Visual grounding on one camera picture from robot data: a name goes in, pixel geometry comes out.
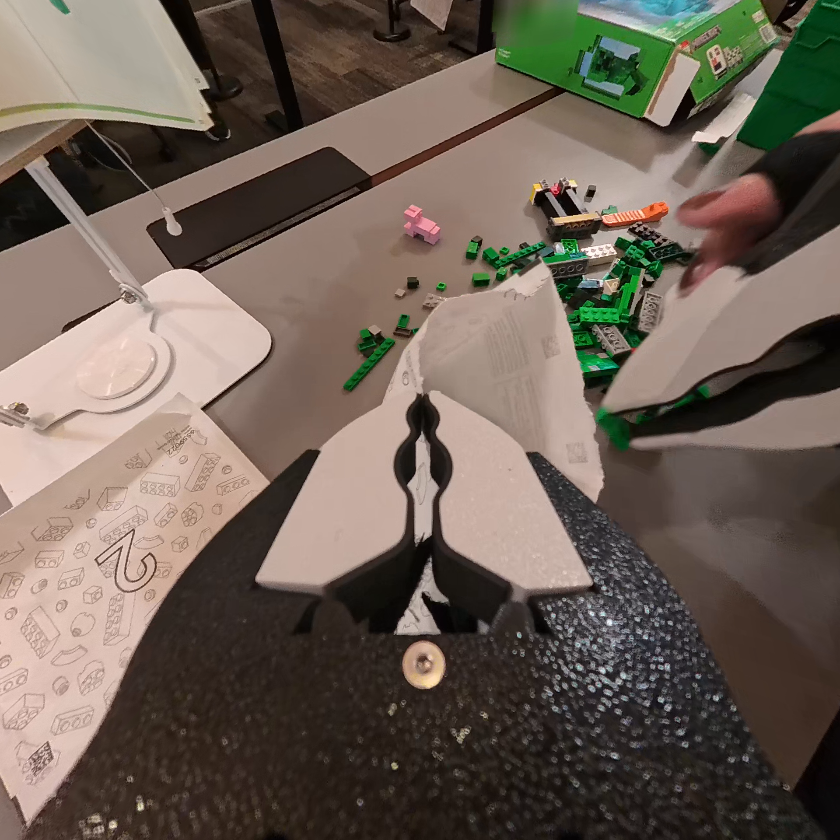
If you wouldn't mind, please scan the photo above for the person's right hand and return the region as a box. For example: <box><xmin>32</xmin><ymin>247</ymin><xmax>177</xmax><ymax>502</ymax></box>
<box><xmin>676</xmin><ymin>176</ymin><xmax>785</xmax><ymax>290</ymax></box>

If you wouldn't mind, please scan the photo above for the pink toy pig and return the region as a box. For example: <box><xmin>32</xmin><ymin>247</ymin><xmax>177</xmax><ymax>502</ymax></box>
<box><xmin>402</xmin><ymin>205</ymin><xmax>442</xmax><ymax>245</ymax></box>

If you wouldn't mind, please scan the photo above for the black table leg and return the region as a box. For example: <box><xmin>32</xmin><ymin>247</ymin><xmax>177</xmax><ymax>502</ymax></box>
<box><xmin>249</xmin><ymin>0</ymin><xmax>304</xmax><ymax>133</ymax></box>
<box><xmin>451</xmin><ymin>0</ymin><xmax>496</xmax><ymax>56</ymax></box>

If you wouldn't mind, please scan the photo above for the open instruction booklet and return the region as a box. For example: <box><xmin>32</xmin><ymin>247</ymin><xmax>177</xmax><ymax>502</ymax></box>
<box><xmin>0</xmin><ymin>0</ymin><xmax>212</xmax><ymax>135</ymax></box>

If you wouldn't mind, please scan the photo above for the green plastic bin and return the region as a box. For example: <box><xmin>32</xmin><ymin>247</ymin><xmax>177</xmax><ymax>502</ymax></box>
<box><xmin>735</xmin><ymin>0</ymin><xmax>840</xmax><ymax>153</ymax></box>

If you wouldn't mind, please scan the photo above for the black brick plate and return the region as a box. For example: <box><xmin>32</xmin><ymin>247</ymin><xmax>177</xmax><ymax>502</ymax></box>
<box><xmin>629</xmin><ymin>222</ymin><xmax>683</xmax><ymax>253</ymax></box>

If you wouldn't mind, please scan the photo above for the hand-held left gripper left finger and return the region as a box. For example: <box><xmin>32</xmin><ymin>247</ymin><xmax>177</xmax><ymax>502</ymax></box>
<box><xmin>255</xmin><ymin>392</ymin><xmax>424</xmax><ymax>624</ymax></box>

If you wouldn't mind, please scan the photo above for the black tan cart assembly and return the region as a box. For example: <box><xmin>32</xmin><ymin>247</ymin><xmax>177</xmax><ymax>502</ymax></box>
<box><xmin>530</xmin><ymin>177</ymin><xmax>601</xmax><ymax>240</ymax></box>

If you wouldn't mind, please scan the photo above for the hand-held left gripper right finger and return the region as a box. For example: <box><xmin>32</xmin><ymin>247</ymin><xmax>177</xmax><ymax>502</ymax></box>
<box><xmin>425</xmin><ymin>391</ymin><xmax>595</xmax><ymax>623</ymax></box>

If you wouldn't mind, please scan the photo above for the black desk cable cover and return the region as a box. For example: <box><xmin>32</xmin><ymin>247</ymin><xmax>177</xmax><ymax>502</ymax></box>
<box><xmin>146</xmin><ymin>147</ymin><xmax>371</xmax><ymax>270</ymax></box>

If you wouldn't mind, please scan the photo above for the small green brick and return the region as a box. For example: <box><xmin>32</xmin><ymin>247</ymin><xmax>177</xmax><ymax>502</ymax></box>
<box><xmin>596</xmin><ymin>386</ymin><xmax>713</xmax><ymax>452</ymax></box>

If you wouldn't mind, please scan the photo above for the pile of green toy bricks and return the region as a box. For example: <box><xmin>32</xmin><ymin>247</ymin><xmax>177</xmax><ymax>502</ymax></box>
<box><xmin>357</xmin><ymin>233</ymin><xmax>700</xmax><ymax>395</ymax></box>

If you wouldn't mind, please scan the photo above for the white book stand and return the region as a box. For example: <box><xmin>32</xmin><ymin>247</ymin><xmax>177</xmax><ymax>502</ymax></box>
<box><xmin>0</xmin><ymin>117</ymin><xmax>273</xmax><ymax>508</ymax></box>

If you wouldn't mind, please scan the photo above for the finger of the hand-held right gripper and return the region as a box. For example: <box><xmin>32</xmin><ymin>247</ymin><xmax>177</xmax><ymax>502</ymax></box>
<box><xmin>600</xmin><ymin>226</ymin><xmax>840</xmax><ymax>421</ymax></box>
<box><xmin>626</xmin><ymin>377</ymin><xmax>840</xmax><ymax>452</ymax></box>

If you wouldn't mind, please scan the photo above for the green toy box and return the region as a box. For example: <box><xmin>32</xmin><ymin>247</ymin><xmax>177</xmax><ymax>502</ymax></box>
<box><xmin>495</xmin><ymin>0</ymin><xmax>782</xmax><ymax>129</ymax></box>

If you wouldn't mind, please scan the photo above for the thin cord with white tip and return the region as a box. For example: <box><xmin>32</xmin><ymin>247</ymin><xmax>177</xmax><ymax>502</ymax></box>
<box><xmin>85</xmin><ymin>121</ymin><xmax>185</xmax><ymax>236</ymax></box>

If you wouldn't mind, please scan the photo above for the black stanchion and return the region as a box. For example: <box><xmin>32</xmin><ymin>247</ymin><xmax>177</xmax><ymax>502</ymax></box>
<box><xmin>374</xmin><ymin>0</ymin><xmax>413</xmax><ymax>42</ymax></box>

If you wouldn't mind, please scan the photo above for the white printed paper bag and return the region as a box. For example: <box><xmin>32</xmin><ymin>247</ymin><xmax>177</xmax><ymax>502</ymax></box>
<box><xmin>0</xmin><ymin>394</ymin><xmax>271</xmax><ymax>824</ymax></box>

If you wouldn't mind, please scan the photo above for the orange brick separator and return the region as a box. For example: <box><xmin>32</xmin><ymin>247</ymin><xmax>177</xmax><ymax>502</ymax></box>
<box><xmin>600</xmin><ymin>201</ymin><xmax>670</xmax><ymax>228</ymax></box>

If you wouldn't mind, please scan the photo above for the torn white paper bag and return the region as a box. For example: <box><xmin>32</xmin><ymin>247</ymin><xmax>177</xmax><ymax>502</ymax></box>
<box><xmin>387</xmin><ymin>262</ymin><xmax>605</xmax><ymax>636</ymax></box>

